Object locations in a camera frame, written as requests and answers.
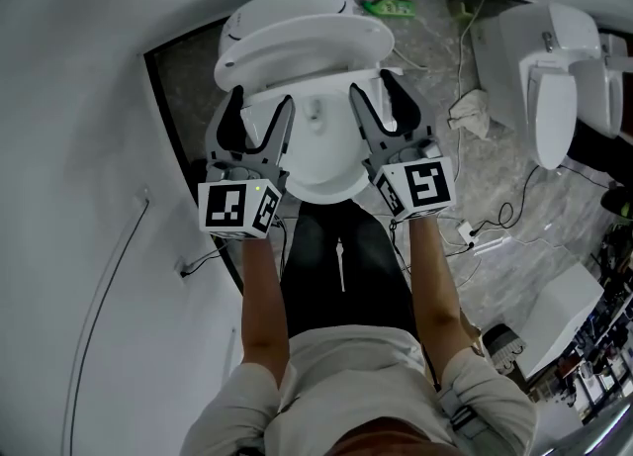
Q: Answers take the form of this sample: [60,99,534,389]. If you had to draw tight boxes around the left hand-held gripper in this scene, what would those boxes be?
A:
[197,85,297,240]

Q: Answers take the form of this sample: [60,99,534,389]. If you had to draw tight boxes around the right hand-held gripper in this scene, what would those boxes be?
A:
[349,67,457,223]

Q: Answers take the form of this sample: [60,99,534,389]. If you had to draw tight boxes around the white toilet with seat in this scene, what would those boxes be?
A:
[213,13,396,92]

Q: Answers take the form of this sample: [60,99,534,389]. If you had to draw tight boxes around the person's right forearm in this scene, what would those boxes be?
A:
[406,214,484,386]

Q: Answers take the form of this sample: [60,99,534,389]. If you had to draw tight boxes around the person's left forearm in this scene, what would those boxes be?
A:
[239,233,291,389]

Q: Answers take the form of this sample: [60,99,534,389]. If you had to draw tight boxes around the white toilet bowl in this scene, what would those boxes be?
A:
[241,65,405,206]

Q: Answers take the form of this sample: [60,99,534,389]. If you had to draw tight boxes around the white toilet with chrome lever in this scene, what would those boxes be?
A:
[469,2,602,172]

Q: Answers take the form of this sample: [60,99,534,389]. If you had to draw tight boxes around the white crumpled cloth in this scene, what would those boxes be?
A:
[447,88,492,141]

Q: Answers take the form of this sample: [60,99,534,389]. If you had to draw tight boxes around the green bottle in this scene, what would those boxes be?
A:
[360,0,415,18]

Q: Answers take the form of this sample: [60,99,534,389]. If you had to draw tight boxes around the white power strip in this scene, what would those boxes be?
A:
[455,220,477,250]

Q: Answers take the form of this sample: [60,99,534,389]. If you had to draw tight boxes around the person's black trousers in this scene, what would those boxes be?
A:
[279,199,421,341]

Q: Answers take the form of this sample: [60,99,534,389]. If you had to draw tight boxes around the large white box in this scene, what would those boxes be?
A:
[518,263,605,380]

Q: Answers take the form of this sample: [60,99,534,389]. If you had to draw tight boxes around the person's white shirt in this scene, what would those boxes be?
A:
[180,324,538,456]

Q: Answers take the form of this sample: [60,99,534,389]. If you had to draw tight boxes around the person's head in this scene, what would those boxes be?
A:
[325,418,456,456]

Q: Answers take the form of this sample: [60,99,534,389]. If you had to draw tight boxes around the white hose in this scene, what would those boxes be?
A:
[393,46,429,72]

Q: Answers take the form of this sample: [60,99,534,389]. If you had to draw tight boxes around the thin white cable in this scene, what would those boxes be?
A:
[439,0,505,257]

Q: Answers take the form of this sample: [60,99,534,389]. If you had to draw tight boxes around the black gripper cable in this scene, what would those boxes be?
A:
[388,219,414,277]

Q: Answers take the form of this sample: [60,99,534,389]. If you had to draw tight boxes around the black wall plug cable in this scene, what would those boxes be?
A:
[178,240,233,280]

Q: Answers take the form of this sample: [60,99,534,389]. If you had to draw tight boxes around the black looped cable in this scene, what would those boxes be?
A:
[467,164,619,247]

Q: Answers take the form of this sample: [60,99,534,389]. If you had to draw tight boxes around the thin grey wall cable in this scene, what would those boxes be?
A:
[61,196,150,456]

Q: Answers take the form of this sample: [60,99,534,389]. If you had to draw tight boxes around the grey shoulder strap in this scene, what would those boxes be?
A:
[437,384,489,440]

